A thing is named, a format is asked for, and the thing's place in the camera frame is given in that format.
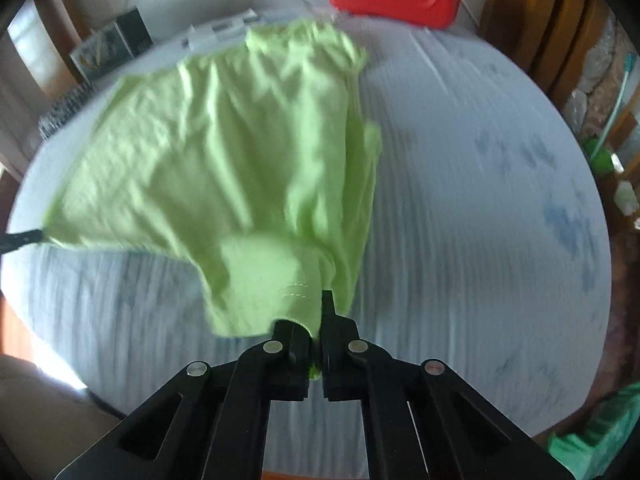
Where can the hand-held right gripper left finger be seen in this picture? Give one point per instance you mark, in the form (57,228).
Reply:
(292,342)

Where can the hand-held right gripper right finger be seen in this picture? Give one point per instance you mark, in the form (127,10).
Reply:
(331,332)

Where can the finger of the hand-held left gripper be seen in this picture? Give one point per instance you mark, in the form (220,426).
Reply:
(22,238)

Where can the light green t-shirt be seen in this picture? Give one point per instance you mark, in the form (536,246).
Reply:
(215,160)

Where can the white round tablecloth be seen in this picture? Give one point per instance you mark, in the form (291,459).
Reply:
(450,210)

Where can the dark printed box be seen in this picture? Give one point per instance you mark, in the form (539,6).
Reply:
(112,45)

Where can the green plastic bag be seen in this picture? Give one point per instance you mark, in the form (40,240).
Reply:
(590,435)

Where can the white flat carton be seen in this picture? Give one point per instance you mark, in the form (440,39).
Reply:
(217,30)

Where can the green round toy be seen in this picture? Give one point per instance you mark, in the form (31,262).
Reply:
(600,155)

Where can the teal stick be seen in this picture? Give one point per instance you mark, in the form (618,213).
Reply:
(618,95)

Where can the wooden chair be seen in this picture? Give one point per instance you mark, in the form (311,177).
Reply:
(545,25)

